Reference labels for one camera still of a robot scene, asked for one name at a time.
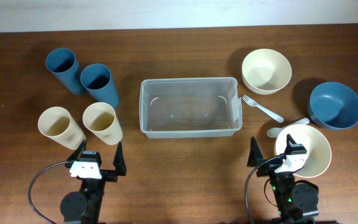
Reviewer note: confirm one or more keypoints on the cream cup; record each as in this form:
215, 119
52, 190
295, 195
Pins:
101, 119
57, 124

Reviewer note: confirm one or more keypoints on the cream bowl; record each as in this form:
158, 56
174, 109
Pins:
266, 71
317, 146

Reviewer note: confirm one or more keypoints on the blue cup right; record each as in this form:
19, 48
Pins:
98, 81

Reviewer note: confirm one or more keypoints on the white plastic spoon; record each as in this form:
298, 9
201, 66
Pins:
274, 132

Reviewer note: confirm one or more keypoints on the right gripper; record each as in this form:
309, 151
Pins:
255, 153

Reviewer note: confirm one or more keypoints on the blue bowl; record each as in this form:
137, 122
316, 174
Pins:
333, 106

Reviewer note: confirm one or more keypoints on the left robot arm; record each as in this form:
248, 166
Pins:
84, 205

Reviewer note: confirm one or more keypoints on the white plastic fork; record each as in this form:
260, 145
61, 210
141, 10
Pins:
271, 114

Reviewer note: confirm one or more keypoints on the cream cup right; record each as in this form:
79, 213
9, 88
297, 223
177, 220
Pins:
101, 119

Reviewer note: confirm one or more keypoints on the blue cup rear left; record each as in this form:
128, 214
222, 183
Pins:
63, 64

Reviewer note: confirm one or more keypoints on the clear plastic container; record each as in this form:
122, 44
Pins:
189, 107

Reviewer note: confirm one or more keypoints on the cream cup left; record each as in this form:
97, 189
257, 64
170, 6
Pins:
57, 124

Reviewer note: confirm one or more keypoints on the blue cup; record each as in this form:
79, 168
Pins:
98, 81
63, 64

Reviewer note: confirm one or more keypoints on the cream bowl front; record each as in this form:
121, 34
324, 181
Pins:
317, 146

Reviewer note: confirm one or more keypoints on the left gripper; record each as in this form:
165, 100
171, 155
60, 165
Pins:
120, 167

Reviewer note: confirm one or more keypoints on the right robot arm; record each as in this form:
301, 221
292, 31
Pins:
296, 200

